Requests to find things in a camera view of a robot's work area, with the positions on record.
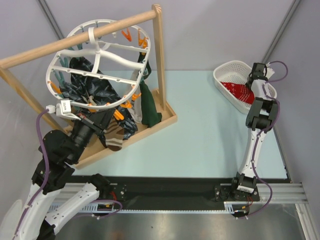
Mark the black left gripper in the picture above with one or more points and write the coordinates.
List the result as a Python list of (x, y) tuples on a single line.
[(100, 120)]

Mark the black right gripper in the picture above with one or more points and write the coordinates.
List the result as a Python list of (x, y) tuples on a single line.
[(251, 81)]

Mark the brown striped sock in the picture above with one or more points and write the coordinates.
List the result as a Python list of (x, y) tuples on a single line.
[(113, 139)]

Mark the white plastic clip hanger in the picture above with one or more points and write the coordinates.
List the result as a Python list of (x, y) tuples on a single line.
[(100, 51)]

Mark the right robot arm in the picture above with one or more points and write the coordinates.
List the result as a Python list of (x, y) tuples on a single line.
[(261, 118)]

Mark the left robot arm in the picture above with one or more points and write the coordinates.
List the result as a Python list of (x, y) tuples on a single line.
[(59, 153)]

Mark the orange plastic clothespin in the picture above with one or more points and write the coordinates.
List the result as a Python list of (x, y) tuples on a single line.
[(118, 115)]

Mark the red patterned sock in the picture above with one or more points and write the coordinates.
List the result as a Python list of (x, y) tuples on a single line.
[(240, 92)]

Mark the white perforated plastic basket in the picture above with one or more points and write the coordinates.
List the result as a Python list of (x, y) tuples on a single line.
[(237, 72)]

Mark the dark leaf-print shorts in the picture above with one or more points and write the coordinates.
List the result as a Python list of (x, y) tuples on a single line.
[(81, 87)]

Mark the orange clothespin on rim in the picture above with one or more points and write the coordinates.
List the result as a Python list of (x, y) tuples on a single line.
[(135, 96)]

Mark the green and white t-shirt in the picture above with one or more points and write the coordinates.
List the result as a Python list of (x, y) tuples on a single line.
[(144, 109)]

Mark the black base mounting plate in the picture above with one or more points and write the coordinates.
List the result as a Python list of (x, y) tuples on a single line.
[(121, 189)]

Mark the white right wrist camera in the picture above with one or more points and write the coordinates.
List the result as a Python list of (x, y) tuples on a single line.
[(269, 72)]

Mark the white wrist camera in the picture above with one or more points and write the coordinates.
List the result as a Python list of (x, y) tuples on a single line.
[(63, 110), (269, 72)]

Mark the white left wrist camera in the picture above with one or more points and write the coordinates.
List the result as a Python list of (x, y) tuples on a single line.
[(63, 110)]

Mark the aluminium frame rail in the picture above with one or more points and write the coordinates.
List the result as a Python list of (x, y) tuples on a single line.
[(276, 194)]

